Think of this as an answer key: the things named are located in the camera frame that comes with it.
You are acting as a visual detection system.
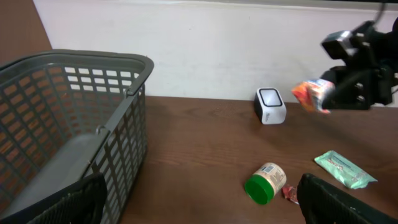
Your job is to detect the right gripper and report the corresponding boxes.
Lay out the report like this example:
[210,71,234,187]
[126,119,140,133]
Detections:
[320,31,397,110]

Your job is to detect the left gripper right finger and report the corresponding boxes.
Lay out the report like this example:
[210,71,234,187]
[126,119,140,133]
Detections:
[297,173,397,224]

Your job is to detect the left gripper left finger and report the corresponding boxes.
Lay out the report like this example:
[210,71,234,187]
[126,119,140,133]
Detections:
[1,172,108,224]

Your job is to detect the orange chocolate bar wrapper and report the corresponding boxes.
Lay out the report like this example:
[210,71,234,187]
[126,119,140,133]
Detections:
[282,184,299,205]

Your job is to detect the teal wet wipes pack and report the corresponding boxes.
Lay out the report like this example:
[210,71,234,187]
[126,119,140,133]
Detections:
[314,151,377,189]

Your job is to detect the green lid white jar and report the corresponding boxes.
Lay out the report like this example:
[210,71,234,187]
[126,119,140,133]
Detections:
[244,162,287,205]

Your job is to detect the orange tissue pack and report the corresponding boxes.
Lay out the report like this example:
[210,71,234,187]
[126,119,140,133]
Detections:
[292,79,335,114]

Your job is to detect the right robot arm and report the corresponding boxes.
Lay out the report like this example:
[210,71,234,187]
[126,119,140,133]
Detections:
[321,21,397,110]

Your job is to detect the white barcode scanner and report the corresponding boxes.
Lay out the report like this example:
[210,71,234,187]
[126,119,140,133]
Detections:
[254,88,287,125]

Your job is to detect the grey plastic shopping basket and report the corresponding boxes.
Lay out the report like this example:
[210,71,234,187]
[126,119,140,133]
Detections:
[1,50,154,223]

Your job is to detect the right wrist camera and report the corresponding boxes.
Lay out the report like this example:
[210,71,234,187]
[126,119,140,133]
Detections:
[321,21,375,60]

